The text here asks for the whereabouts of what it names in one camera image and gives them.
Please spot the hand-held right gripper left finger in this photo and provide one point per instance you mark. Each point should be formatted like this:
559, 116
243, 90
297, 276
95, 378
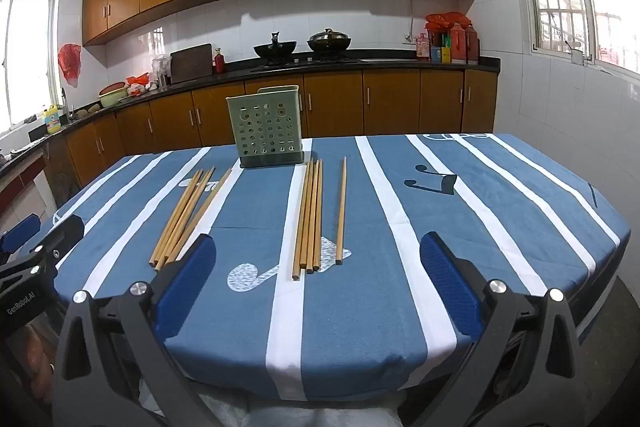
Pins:
187, 287

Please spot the small side window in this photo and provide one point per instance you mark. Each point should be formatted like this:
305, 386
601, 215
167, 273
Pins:
27, 57

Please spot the pink label bottle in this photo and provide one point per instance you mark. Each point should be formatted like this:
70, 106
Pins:
423, 48

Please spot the wooden lower cabinets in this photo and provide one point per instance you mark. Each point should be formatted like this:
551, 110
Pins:
390, 102

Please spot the dark cutting board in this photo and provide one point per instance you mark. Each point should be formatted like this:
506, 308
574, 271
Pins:
191, 63

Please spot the red hanging plastic bag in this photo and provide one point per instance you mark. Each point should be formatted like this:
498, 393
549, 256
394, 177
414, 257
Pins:
70, 63

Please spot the black kitchen countertop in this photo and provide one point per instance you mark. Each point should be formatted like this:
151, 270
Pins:
390, 61

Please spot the black pot with lid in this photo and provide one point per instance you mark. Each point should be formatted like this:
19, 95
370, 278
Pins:
328, 41

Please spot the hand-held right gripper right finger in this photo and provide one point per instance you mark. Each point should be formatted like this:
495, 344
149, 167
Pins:
450, 287

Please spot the red bag on counter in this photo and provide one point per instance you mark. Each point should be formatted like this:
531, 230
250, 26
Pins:
137, 83

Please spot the black wok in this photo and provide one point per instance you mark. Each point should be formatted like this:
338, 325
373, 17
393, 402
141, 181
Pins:
275, 49

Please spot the red bag over condiments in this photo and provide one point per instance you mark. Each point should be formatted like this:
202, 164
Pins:
447, 21

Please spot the orange oil jugs group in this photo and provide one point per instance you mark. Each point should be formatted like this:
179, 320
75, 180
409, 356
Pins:
467, 47

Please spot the mug on window sill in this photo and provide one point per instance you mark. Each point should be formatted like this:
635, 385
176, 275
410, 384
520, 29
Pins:
576, 54

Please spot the red bottle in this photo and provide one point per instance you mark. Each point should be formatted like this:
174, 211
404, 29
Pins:
219, 63

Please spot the clear glass jar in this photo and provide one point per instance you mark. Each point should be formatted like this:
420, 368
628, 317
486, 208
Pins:
161, 72

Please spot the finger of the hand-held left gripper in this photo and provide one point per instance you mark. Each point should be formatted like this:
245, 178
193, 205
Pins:
65, 237
20, 232

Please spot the green perforated utensil holder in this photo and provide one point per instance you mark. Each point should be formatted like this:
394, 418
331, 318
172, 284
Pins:
265, 127

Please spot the blue white striped tablecloth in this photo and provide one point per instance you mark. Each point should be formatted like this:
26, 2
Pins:
380, 227

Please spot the yellow detergent bottle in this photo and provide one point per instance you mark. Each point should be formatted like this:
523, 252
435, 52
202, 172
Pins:
51, 119

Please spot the green basin with red lid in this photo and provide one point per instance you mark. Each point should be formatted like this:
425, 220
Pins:
115, 96

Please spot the sink faucet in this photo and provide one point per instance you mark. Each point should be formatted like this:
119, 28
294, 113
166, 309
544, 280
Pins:
65, 102

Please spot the person's left hand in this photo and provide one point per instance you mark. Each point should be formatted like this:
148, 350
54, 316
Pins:
32, 352

